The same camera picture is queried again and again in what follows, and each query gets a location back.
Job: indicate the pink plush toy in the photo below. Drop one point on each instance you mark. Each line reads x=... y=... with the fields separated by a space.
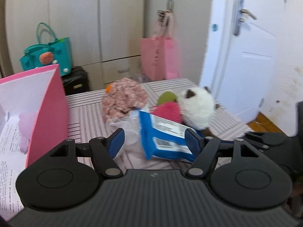
x=167 y=112

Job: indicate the pink paper bag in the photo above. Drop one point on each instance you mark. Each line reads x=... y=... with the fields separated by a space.
x=158 y=56

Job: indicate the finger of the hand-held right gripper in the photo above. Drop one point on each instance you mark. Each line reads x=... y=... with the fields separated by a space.
x=269 y=138
x=260 y=146

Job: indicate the metal wall hook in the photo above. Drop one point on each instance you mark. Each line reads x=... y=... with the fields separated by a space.
x=169 y=4

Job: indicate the black suitcase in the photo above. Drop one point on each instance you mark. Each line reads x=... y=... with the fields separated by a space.
x=77 y=80

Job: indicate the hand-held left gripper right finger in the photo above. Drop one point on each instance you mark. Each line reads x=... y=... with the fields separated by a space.
x=193 y=142

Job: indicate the beige wardrobe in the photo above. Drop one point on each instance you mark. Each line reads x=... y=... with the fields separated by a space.
x=78 y=23

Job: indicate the blue wall sticker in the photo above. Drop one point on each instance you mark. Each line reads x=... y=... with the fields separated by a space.
x=214 y=27

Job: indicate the white door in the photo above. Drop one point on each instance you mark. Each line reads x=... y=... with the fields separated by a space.
x=251 y=59

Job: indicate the metal door hinge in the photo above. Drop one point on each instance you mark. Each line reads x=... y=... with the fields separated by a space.
x=261 y=102

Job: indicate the blue wet wipes pack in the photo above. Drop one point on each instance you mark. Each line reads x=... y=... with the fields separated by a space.
x=153 y=144

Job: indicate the teal tote bag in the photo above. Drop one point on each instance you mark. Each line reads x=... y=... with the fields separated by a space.
x=59 y=52

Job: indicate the small orange soft item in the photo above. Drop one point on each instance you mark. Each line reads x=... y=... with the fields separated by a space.
x=108 y=88

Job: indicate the pink cardboard box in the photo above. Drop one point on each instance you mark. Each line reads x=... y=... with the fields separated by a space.
x=49 y=113

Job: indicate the pink floral cloth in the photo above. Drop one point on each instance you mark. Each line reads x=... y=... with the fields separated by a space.
x=124 y=97

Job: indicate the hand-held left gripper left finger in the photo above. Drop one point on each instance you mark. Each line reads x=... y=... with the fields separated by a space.
x=116 y=140

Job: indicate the green plush toy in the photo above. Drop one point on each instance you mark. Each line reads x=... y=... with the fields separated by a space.
x=167 y=97

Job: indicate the white plush cat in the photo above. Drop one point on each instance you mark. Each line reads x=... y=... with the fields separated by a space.
x=197 y=108

